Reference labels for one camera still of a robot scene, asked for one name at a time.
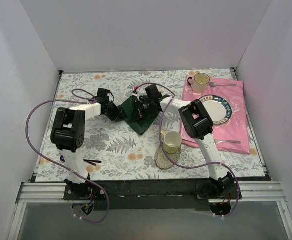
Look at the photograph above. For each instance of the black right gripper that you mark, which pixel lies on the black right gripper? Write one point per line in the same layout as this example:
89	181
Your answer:
139	111

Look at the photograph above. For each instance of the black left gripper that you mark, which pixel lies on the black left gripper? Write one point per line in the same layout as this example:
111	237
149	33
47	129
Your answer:
116	114

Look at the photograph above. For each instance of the dark green cloth napkin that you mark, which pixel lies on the dark green cloth napkin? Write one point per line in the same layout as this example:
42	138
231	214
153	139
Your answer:
130	116

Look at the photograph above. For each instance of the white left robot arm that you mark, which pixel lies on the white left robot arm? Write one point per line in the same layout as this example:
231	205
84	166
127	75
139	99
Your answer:
68	131

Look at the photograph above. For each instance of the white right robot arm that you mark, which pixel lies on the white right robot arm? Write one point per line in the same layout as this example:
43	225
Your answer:
196	121

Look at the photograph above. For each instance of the yellow-green mug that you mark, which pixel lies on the yellow-green mug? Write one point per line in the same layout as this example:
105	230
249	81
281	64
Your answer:
172	141

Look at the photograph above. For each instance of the floral tablecloth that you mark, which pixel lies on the floral tablecloth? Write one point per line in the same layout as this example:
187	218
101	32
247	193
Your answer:
125	155

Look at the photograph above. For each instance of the cream enamel mug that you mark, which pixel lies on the cream enamel mug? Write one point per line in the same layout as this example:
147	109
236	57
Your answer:
199	82

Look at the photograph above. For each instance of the purple metal spoon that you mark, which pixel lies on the purple metal spoon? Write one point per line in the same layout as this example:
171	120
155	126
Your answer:
95	161

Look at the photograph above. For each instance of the speckled round coaster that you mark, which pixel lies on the speckled round coaster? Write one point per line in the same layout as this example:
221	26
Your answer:
163	162

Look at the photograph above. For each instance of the silver spoon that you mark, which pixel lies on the silver spoon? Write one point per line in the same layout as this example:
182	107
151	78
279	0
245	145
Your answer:
215	85

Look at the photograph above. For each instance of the white plate green rim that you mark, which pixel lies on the white plate green rim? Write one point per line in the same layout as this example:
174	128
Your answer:
218	108

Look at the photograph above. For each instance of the silver fork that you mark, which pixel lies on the silver fork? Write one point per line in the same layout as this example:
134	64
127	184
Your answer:
227	141

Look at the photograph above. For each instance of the pink satin placemat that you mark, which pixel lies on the pink satin placemat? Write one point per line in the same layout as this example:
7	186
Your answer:
237	127

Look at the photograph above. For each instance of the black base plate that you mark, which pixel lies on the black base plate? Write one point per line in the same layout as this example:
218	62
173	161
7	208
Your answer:
151	194

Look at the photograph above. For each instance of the aluminium frame rail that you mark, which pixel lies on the aluminium frame rail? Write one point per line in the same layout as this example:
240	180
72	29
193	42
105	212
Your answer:
53	192

